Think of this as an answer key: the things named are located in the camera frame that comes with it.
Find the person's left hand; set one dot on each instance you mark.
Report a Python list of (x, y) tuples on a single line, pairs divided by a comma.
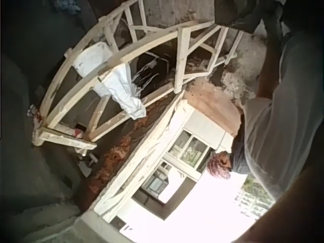
[(265, 17)]

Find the grey metal mortar pan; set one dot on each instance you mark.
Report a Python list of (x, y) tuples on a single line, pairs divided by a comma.
[(227, 12)]

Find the brown plywood board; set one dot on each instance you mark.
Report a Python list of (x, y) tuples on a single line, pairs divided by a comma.
[(215, 106)]

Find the white draped cloth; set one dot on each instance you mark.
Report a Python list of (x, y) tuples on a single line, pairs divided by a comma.
[(121, 88)]

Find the white crumpled sack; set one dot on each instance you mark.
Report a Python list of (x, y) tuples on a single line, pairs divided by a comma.
[(92, 59)]

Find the green plants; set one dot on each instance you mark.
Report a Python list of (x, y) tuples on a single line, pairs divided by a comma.
[(255, 200)]

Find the blue cloth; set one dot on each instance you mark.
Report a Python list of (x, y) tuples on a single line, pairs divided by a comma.
[(67, 6)]

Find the small red packet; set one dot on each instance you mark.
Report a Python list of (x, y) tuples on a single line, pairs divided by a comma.
[(78, 132)]

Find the grey metal tool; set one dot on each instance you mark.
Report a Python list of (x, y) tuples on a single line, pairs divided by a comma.
[(87, 164)]

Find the white painted wooden scaffold frame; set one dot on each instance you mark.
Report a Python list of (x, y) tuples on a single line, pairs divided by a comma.
[(114, 63)]

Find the white window frame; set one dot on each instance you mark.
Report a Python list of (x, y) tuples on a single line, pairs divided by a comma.
[(157, 157)]

